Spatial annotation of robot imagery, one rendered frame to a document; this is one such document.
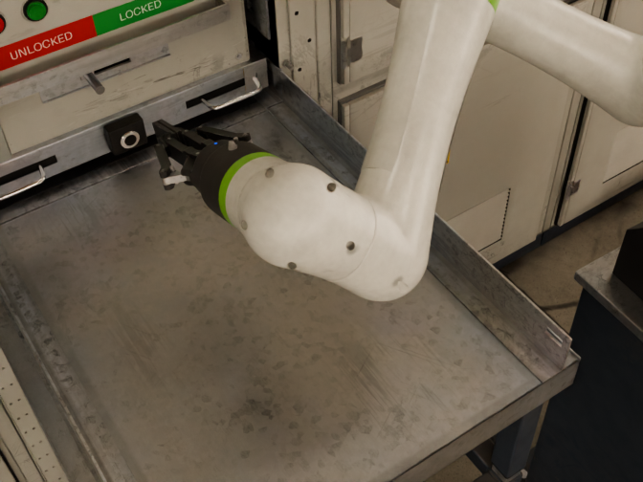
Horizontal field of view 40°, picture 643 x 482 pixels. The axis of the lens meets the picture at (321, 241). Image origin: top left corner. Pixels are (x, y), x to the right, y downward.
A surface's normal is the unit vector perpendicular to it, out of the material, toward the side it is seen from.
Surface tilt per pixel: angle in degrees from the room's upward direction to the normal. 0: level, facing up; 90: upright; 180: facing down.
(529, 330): 90
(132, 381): 0
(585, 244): 0
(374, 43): 90
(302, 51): 90
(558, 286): 0
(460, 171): 90
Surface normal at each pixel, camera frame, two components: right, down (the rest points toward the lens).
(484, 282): -0.83, 0.42
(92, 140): 0.55, 0.60
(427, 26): -0.38, -0.15
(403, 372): -0.03, -0.68
